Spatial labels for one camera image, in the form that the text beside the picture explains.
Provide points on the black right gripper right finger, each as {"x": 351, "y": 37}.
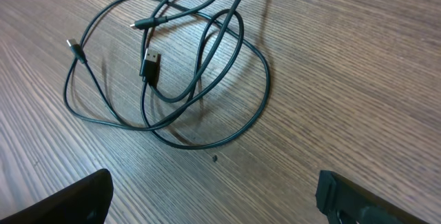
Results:
{"x": 343, "y": 202}

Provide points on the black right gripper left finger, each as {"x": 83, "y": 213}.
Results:
{"x": 86, "y": 201}

